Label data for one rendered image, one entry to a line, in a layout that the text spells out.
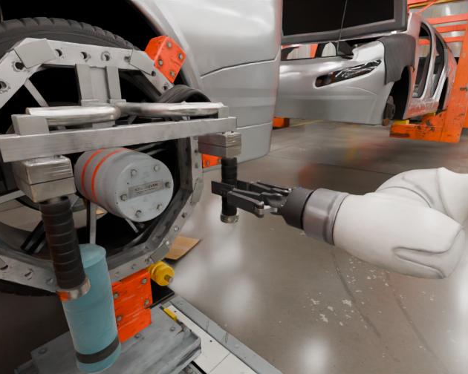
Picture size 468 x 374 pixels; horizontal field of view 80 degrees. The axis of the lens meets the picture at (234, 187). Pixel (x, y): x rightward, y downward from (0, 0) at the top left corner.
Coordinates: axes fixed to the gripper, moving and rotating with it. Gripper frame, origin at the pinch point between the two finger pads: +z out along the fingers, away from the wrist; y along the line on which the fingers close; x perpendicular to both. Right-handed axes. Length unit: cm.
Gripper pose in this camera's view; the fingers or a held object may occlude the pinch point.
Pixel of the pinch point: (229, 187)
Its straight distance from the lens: 63.2
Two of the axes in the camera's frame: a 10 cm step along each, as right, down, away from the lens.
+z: -7.4, -2.1, 6.4
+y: 6.7, -2.3, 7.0
